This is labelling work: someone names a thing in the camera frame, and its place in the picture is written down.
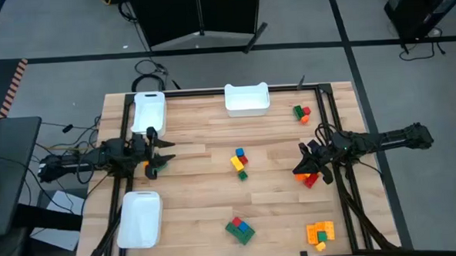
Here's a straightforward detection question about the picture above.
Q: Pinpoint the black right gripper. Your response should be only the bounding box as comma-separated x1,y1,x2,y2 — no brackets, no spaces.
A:
292,148,336,187

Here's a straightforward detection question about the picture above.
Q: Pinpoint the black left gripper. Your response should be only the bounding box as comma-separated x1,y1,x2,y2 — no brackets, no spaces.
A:
127,125,178,182

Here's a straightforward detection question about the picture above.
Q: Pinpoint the white plastic bin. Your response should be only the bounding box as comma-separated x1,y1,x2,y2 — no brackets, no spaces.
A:
129,90,169,139
223,82,271,119
113,190,166,251

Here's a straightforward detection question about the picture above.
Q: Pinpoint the red long block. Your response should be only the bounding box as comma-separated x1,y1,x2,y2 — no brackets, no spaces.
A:
302,173,321,190

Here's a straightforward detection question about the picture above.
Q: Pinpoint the white paper sheet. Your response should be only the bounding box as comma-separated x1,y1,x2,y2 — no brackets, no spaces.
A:
28,187,91,253

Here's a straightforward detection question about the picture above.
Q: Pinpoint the black folding partition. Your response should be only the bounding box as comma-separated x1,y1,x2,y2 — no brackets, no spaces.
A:
129,0,270,59

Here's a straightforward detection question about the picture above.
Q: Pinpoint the black side desk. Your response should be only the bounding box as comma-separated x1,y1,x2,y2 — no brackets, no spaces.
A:
0,116,48,236

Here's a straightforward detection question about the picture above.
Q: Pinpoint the black equipment cart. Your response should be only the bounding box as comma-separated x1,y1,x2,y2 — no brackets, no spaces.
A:
376,0,456,41

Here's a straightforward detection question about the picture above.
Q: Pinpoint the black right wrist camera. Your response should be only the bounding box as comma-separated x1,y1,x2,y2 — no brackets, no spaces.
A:
299,139,323,155

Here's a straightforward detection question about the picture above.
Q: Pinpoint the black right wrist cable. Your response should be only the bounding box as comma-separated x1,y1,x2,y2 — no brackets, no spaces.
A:
314,122,340,144

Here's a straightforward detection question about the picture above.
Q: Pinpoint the black aluminium table frame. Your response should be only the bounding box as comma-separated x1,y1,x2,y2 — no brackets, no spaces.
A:
71,71,402,256

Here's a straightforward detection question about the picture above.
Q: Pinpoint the black coiled cable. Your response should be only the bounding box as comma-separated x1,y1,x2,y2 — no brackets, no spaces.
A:
129,57,170,93

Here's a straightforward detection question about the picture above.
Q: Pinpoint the black floor cable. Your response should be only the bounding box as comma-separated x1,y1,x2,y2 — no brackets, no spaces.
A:
397,26,447,62

